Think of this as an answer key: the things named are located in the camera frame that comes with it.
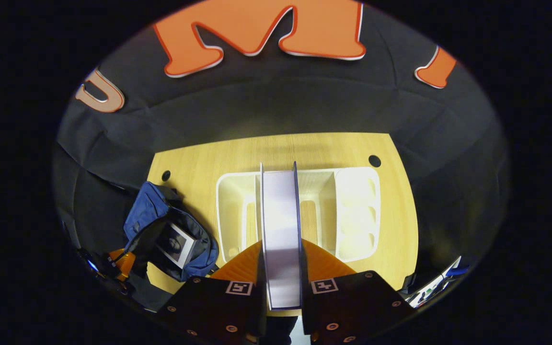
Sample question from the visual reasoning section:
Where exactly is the white and blue object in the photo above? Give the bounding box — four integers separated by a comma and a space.
406, 256, 469, 308

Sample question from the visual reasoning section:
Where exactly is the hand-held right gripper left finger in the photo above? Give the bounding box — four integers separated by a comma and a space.
157, 241, 264, 345

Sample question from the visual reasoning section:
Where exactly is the black cover book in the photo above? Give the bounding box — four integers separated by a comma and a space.
155, 221, 196, 269

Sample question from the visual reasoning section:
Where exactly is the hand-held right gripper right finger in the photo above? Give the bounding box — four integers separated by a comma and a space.
302, 239, 416, 345

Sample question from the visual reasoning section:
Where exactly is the grey cover book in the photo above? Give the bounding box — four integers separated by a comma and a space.
259, 161, 304, 311

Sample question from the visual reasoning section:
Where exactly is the white plastic bookshelf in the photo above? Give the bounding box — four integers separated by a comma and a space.
216, 166, 381, 264

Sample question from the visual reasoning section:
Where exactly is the blue schoolbag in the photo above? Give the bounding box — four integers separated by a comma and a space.
123, 181, 219, 283

